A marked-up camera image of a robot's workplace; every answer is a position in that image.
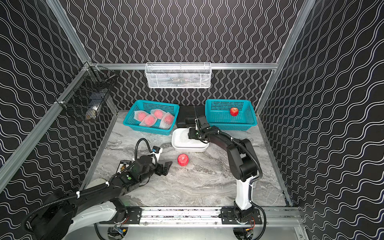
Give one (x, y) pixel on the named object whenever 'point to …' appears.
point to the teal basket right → (218, 114)
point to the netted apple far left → (139, 115)
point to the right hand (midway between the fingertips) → (192, 134)
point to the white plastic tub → (182, 143)
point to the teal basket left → (167, 114)
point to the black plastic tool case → (187, 114)
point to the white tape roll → (95, 182)
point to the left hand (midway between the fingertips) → (165, 157)
